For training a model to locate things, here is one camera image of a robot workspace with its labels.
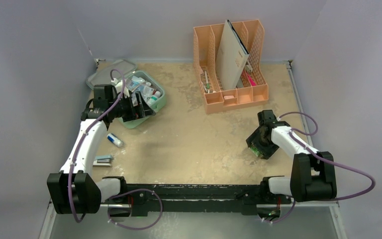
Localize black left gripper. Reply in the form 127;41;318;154
108;92;154;122

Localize small green box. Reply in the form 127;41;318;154
250;147;264;158

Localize clear bag alcohol pads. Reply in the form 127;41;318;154
136;84;156;101

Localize small white bottle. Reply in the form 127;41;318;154
147;91;162;106

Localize blue wet wipes pack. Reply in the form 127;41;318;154
126;76;147;93

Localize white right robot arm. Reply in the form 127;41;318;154
246;110;337;203

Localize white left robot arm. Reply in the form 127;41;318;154
47;84;155;216

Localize green medicine case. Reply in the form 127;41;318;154
86;59;167;113

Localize small white blue tube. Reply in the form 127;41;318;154
107;133;124;148

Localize peach desk file organizer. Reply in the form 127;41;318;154
193;19;269;114

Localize pink item in organizer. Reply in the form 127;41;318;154
246;72;257;87

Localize blue white stapler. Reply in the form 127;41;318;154
93;155;113;167

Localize beige folder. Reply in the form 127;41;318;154
215;19;250;91

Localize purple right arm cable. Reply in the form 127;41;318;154
277;111;376;202

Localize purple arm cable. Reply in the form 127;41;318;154
67;69;126;224
277;111;376;202

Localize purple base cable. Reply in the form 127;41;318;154
106;189;164;232

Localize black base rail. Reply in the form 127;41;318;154
105;183;291;217

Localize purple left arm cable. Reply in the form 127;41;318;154
67;69;126;224

